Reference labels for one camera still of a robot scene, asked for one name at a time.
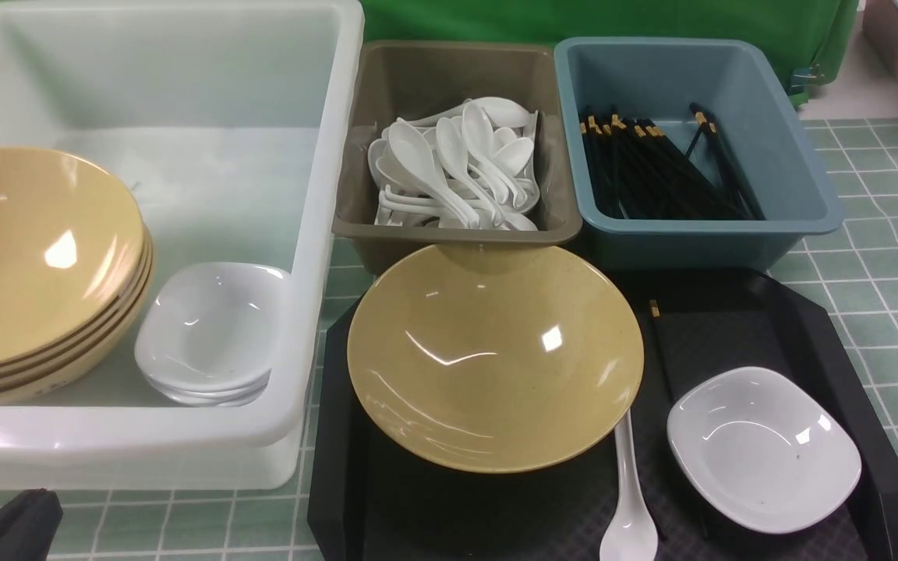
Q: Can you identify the yellow noodle bowl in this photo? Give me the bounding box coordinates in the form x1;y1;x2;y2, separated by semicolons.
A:
347;245;645;475

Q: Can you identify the brown plastic bin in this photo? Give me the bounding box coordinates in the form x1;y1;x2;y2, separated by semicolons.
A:
332;41;583;276

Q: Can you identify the pile of white spoons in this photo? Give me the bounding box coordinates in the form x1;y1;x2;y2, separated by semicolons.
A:
366;97;542;231

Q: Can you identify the white soup spoon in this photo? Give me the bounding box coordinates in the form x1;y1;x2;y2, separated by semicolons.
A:
599;411;659;560

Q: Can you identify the stack of white dishes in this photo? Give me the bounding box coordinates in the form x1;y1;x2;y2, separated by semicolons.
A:
134;262;290;408

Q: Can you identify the stack of yellow bowls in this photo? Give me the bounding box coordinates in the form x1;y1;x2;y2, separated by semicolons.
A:
0;146;154;404

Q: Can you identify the black serving tray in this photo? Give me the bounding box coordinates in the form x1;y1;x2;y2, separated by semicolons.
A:
307;269;898;560

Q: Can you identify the black chopstick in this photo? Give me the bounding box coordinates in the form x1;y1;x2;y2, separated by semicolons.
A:
648;298;677;405

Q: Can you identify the pile of black chopsticks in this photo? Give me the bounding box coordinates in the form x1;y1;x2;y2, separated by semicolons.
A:
578;102;765;221

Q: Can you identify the white square side dish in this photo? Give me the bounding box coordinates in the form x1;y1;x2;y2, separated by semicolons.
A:
666;366;862;534

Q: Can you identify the large white plastic tub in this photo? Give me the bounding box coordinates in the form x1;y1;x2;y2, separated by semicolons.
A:
0;1;365;491

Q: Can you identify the blue plastic bin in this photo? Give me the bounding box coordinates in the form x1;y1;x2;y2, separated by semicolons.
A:
553;37;844;271

